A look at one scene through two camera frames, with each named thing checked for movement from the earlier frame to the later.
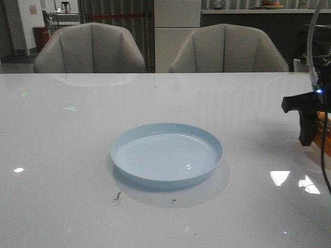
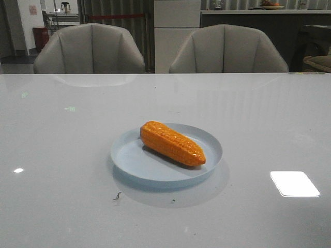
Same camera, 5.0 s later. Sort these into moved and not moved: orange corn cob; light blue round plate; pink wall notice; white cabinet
Moved: orange corn cob
Not moved: white cabinet; pink wall notice; light blue round plate
